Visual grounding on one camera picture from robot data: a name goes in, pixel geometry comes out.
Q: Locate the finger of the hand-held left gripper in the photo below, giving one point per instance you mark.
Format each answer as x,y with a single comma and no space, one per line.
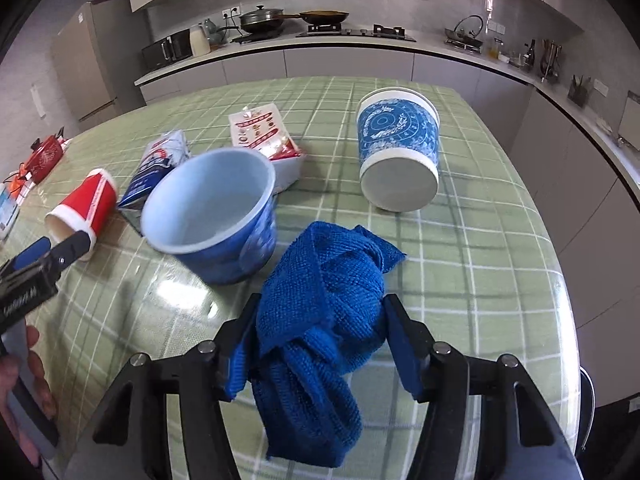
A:
72,247
32,250

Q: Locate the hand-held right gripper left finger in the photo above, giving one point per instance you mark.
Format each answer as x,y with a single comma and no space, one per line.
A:
235,365

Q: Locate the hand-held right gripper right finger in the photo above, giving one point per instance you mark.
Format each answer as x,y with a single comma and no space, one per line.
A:
402,360

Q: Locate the red paper cup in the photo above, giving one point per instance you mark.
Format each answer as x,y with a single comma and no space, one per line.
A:
92,197

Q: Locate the blue cloth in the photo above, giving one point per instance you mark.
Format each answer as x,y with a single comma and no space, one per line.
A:
320,300

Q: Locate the person's left hand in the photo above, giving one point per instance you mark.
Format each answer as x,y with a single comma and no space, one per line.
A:
33,340

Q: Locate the red cooking pot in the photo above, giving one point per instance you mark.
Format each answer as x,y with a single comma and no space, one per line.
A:
45,155

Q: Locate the blue white snack packet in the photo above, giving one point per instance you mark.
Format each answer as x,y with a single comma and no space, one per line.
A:
155,165

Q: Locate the green checked tablecloth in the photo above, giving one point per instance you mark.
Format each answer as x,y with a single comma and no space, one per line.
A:
475,260

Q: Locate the blue paper bowl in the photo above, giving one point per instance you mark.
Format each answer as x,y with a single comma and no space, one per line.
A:
200,195

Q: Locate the beige refrigerator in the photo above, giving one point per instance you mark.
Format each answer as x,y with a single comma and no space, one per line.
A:
85,60

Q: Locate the black microwave oven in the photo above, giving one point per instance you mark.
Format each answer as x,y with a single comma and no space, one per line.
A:
160,52

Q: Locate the red white snack packet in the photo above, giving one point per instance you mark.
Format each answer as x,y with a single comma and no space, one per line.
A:
260,130

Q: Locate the tall blue patterned paper cup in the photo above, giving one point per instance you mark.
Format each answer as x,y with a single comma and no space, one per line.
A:
397,130

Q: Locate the white jug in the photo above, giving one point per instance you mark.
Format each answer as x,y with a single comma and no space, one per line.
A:
200,42

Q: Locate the green ceramic jar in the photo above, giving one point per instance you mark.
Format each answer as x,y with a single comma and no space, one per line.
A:
212,30

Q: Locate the black induction cooker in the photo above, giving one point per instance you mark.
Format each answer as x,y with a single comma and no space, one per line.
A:
250,38

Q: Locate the black wok with lid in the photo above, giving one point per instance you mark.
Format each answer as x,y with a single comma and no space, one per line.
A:
260,20

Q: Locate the dark utensil holder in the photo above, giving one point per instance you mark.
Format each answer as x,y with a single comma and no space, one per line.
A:
579,94

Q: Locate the glass jar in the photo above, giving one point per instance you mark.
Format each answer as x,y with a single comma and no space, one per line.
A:
516,59

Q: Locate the yellow oil bottle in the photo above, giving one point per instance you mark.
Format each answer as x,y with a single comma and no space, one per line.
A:
497,50

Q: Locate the black gas stove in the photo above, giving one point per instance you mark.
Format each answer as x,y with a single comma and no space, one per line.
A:
350,34

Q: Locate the dark glass bottle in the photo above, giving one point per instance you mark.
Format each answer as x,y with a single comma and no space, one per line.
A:
530,55

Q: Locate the white cutting board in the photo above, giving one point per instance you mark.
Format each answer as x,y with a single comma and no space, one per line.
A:
631,120

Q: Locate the steel utensil rack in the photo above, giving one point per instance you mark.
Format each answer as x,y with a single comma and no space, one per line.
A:
550,60

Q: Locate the white wall panel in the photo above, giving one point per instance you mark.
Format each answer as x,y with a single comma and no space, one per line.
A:
37,102

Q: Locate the white wall outlet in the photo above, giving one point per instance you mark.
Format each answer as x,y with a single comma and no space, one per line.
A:
231,10
600,88

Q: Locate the white wall switch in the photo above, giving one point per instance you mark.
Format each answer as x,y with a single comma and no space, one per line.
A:
496,26

